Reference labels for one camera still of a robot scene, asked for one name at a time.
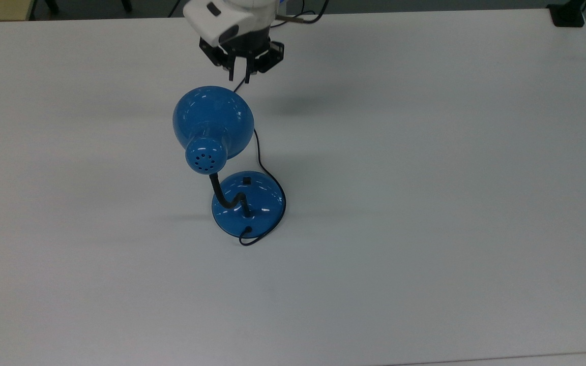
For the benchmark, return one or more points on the black chair leg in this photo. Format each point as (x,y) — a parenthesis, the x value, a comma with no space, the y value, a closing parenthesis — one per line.
(126,5)
(52,6)

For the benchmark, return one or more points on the black table corner clamp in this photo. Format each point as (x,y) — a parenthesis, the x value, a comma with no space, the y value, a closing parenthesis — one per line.
(567,15)

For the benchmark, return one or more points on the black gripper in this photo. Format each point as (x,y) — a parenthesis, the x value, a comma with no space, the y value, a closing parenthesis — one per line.
(260,51)

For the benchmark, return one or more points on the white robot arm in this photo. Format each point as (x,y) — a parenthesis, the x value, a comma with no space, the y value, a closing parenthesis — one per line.
(216,23)

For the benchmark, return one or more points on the blue gooseneck desk lamp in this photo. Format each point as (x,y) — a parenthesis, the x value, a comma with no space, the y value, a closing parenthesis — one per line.
(211,117)

